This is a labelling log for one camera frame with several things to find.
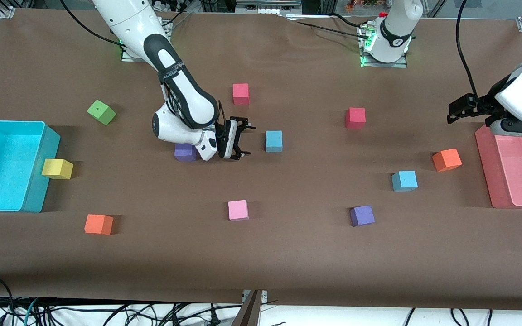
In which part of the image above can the light blue foam cube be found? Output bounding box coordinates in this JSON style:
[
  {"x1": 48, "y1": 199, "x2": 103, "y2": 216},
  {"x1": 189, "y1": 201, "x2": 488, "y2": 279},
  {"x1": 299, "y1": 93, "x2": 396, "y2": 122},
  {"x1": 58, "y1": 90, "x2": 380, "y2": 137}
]
[
  {"x1": 391, "y1": 171, "x2": 418, "y2": 192},
  {"x1": 266, "y1": 130, "x2": 283, "y2": 153}
]

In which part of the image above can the red foam cube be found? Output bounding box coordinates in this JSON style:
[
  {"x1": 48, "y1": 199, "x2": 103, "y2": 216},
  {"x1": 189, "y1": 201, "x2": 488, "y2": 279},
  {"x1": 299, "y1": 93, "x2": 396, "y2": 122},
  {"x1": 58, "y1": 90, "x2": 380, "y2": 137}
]
[
  {"x1": 345, "y1": 107, "x2": 366, "y2": 129},
  {"x1": 232, "y1": 83, "x2": 250, "y2": 105}
]

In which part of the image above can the purple foam cube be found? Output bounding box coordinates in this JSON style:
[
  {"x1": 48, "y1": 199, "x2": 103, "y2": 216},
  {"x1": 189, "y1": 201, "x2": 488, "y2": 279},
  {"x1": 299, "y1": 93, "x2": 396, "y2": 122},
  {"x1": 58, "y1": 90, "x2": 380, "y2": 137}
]
[
  {"x1": 174, "y1": 143, "x2": 198, "y2": 162},
  {"x1": 350, "y1": 205, "x2": 376, "y2": 227}
]

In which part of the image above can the orange foam cube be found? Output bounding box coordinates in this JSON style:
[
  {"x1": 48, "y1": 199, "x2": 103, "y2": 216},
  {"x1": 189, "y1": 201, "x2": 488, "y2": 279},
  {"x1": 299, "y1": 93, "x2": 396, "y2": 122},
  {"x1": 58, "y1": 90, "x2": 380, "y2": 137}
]
[
  {"x1": 84, "y1": 214, "x2": 114, "y2": 235},
  {"x1": 432, "y1": 149, "x2": 463, "y2": 172}
]

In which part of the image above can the pink foam cube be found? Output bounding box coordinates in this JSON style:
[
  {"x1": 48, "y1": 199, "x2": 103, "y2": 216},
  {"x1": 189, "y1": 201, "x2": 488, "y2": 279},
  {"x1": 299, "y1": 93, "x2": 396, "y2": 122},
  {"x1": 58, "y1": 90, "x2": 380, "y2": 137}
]
[{"x1": 228, "y1": 200, "x2": 249, "y2": 221}]

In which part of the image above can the pink plastic bin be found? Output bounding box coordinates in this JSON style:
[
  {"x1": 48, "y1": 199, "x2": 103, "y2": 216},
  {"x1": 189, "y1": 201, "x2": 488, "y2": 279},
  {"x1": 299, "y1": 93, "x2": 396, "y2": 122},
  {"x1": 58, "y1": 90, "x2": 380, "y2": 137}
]
[{"x1": 475, "y1": 126, "x2": 522, "y2": 209}]

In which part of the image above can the brown table cover sheet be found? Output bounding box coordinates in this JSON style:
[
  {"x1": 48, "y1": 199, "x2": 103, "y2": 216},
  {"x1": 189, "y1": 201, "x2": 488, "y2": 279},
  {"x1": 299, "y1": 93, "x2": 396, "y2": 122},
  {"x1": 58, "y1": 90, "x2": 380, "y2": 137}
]
[{"x1": 0, "y1": 8, "x2": 522, "y2": 313}]

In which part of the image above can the silver background device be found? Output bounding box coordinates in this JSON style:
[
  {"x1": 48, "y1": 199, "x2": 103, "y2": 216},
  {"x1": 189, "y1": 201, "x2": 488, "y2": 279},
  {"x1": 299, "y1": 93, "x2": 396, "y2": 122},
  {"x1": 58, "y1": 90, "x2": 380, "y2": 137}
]
[{"x1": 235, "y1": 0, "x2": 303, "y2": 15}]

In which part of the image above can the green foam cube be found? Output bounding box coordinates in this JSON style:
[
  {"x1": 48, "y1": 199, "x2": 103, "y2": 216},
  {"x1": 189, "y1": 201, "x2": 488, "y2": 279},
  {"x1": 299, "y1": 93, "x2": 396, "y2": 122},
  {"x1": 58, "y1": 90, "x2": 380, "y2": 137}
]
[{"x1": 87, "y1": 100, "x2": 117, "y2": 126}]

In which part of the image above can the yellow foam cube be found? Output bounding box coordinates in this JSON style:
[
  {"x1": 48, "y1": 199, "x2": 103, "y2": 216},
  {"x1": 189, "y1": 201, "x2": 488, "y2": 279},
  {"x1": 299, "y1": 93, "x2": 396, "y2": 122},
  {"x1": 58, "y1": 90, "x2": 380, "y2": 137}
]
[{"x1": 42, "y1": 158, "x2": 74, "y2": 180}]

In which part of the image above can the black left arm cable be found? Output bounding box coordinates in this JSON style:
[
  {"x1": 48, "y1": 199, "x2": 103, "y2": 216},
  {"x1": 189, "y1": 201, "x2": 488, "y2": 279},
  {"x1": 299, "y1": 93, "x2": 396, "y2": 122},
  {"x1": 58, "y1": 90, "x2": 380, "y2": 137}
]
[{"x1": 455, "y1": 0, "x2": 479, "y2": 96}]

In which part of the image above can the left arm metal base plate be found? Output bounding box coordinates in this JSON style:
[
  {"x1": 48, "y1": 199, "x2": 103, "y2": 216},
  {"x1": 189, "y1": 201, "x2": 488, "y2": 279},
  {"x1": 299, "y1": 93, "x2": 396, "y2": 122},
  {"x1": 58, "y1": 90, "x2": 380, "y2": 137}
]
[{"x1": 360, "y1": 25, "x2": 409, "y2": 68}]

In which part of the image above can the black base cable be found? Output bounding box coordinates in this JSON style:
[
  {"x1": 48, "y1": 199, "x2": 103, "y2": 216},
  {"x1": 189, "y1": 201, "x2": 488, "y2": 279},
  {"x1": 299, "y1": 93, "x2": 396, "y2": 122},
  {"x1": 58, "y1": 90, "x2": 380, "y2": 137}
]
[{"x1": 169, "y1": 9, "x2": 193, "y2": 25}]

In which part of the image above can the long black table cable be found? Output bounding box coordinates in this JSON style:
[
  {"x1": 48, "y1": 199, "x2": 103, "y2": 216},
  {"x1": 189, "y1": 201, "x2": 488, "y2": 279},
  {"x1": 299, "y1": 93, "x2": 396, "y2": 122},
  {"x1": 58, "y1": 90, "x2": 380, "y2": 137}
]
[{"x1": 284, "y1": 16, "x2": 363, "y2": 34}]

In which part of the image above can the curved black table cable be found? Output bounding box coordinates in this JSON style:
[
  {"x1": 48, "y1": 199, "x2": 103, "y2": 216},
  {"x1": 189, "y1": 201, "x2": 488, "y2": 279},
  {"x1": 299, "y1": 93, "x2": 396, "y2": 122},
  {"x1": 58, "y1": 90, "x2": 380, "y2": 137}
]
[{"x1": 331, "y1": 13, "x2": 369, "y2": 25}]

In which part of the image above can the dark metal post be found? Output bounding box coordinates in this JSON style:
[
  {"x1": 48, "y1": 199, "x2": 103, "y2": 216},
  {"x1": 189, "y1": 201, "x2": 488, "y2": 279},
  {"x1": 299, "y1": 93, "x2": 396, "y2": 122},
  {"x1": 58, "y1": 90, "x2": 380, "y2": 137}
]
[{"x1": 232, "y1": 290, "x2": 261, "y2": 326}]

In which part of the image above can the black floor cable tangle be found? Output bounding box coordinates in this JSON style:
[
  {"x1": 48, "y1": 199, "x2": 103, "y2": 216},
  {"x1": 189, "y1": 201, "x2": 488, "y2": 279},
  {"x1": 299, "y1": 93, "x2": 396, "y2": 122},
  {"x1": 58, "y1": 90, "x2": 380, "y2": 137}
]
[{"x1": 0, "y1": 297, "x2": 243, "y2": 326}]

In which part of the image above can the teal floor cable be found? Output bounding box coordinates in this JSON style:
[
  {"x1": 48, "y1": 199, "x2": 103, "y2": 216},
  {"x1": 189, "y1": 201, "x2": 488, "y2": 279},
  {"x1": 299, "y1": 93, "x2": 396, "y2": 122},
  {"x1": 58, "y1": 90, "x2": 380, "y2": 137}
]
[{"x1": 22, "y1": 298, "x2": 39, "y2": 326}]

